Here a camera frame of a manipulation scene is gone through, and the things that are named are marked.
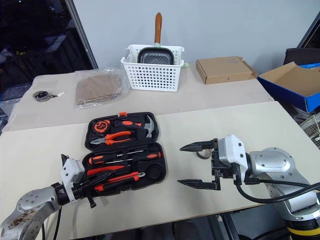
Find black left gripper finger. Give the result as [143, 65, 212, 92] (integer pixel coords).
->
[83, 171, 119, 186]
[84, 177, 114, 192]

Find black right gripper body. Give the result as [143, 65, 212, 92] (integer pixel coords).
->
[211, 138, 237, 193]

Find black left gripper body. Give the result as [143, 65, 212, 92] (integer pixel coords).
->
[72, 180, 98, 210]

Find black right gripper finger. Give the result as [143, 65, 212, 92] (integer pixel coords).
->
[179, 140, 214, 153]
[177, 178, 217, 192]

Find orange tester pen screwdriver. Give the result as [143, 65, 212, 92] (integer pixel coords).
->
[86, 164, 126, 177]

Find short screwdriver orange black handle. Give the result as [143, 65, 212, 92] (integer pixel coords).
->
[87, 149, 146, 165]

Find orange black utility knife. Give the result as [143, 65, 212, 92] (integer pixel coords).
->
[93, 171, 147, 193]

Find long screwdriver orange black handle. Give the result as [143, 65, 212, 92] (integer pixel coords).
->
[104, 151, 164, 166]

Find black tool case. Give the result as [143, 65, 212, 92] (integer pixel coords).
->
[81, 111, 168, 199]

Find grey tape roll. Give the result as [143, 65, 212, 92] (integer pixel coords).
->
[195, 149, 211, 160]

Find orange black tape measure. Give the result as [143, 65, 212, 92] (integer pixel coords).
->
[93, 119, 110, 133]

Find flat brown cardboard box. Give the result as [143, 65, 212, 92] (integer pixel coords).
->
[195, 55, 259, 86]

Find white perforated plastic basket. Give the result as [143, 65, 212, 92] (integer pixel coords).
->
[120, 44, 185, 93]

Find clear bag of brown mats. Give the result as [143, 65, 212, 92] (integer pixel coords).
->
[72, 67, 131, 113]

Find open blue cardboard box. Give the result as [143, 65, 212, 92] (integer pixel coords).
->
[257, 61, 320, 114]

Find black chair back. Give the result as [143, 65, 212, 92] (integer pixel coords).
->
[284, 47, 320, 67]

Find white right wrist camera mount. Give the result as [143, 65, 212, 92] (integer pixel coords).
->
[217, 134, 251, 179]

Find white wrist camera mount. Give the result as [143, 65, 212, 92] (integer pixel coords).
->
[217, 134, 251, 179]
[60, 156, 85, 204]

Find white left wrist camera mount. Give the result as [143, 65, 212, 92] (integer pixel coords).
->
[60, 156, 85, 204]

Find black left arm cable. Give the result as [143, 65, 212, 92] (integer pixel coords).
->
[40, 206, 63, 240]

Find orange handled pliers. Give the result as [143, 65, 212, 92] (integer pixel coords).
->
[89, 130, 132, 147]

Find black table frame leg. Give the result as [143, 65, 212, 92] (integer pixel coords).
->
[216, 212, 241, 240]

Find claw hammer orange black handle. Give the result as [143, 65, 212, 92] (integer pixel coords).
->
[114, 114, 157, 139]

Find black square pan wooden handle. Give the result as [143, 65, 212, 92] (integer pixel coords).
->
[136, 12, 175, 65]

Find white wire basket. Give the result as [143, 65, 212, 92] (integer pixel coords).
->
[299, 113, 320, 151]

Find grey window frame post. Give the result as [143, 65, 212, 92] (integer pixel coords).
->
[64, 0, 99, 70]

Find dark window frame post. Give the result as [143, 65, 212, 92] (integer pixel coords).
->
[297, 9, 320, 50]

